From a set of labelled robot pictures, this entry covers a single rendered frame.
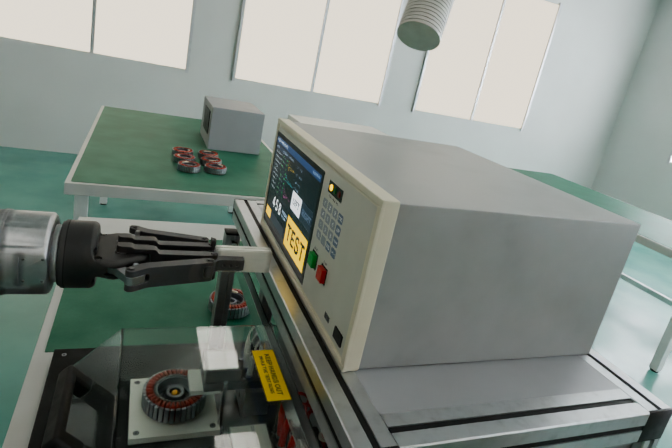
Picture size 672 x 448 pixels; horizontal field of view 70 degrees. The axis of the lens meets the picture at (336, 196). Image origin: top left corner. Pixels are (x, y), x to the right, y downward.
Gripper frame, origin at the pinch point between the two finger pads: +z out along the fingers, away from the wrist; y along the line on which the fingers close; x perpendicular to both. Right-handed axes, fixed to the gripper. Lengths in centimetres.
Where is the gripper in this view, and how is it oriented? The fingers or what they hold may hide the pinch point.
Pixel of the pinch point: (242, 259)
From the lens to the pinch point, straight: 62.6
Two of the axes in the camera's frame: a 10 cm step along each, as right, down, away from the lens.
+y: 3.4, 3.3, -8.8
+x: 2.0, -9.4, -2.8
